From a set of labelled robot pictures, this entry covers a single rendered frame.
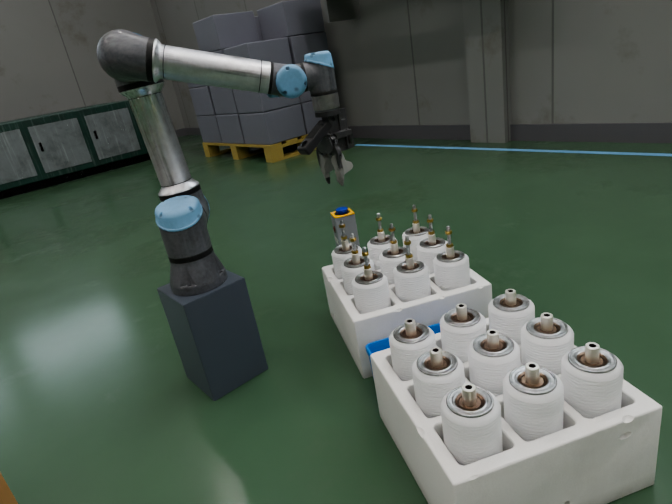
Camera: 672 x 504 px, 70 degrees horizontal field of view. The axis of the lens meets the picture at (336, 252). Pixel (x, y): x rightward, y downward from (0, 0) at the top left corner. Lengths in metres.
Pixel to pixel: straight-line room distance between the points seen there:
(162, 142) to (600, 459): 1.19
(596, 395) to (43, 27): 7.84
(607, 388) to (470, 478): 0.28
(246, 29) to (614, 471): 4.60
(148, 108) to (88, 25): 6.93
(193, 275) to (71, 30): 7.08
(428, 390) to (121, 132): 5.71
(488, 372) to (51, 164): 5.63
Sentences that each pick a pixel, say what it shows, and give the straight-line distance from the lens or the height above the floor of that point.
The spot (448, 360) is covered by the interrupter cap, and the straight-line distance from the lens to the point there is 0.95.
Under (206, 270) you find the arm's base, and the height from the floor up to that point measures 0.35.
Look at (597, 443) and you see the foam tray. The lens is 0.96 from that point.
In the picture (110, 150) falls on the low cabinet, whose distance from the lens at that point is 6.29.
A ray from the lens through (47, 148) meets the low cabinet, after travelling 6.15.
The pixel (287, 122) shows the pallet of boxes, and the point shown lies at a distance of 4.61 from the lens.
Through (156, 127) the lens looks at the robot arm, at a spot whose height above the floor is 0.71.
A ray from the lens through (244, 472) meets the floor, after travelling 1.19.
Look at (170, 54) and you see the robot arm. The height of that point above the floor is 0.87.
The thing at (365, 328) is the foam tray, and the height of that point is 0.15.
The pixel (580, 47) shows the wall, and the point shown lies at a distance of 3.67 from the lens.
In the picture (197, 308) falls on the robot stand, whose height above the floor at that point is 0.28.
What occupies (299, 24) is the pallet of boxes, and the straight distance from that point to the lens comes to 4.81.
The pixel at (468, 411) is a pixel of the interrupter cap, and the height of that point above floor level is 0.25.
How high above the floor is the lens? 0.81
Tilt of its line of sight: 22 degrees down
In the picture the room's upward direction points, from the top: 10 degrees counter-clockwise
